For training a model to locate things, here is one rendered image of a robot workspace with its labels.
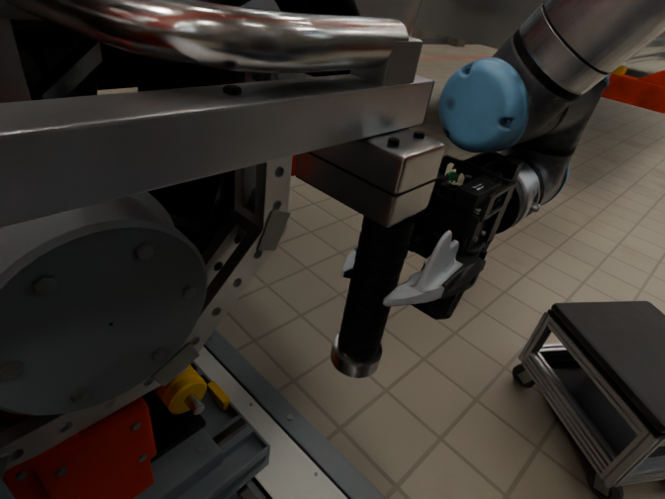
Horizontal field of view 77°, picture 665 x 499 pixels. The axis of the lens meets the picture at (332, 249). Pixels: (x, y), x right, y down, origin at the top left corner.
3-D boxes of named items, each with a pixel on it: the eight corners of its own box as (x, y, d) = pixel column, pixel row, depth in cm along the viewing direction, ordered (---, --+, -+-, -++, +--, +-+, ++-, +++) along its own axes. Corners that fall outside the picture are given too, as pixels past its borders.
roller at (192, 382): (124, 301, 75) (120, 276, 72) (218, 410, 60) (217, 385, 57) (90, 315, 72) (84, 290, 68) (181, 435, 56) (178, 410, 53)
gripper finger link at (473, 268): (409, 265, 34) (447, 227, 40) (404, 282, 35) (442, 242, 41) (464, 291, 32) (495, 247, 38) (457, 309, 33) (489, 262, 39)
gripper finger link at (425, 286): (395, 248, 28) (445, 203, 34) (378, 313, 31) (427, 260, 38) (438, 267, 26) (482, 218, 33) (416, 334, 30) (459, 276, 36)
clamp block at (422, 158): (336, 163, 34) (347, 98, 31) (428, 210, 29) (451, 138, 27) (291, 177, 31) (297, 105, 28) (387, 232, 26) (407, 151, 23)
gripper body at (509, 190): (410, 165, 36) (473, 142, 44) (388, 248, 40) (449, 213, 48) (491, 201, 32) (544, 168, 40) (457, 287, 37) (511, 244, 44)
